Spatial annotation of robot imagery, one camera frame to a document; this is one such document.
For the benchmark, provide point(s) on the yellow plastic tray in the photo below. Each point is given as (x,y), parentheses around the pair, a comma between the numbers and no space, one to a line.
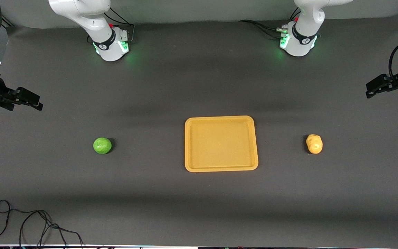
(219,145)

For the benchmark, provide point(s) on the dark grey table mat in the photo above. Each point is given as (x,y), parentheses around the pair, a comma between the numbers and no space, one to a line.
(199,86)

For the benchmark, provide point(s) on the yellow potato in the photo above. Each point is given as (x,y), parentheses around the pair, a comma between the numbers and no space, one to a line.
(314,144)

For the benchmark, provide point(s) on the green apple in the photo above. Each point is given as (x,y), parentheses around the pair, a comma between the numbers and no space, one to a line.
(102,145)

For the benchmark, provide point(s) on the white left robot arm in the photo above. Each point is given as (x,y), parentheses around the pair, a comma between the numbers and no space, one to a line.
(306,34)

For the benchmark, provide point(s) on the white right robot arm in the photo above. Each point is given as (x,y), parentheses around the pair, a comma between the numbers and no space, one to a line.
(81,14)

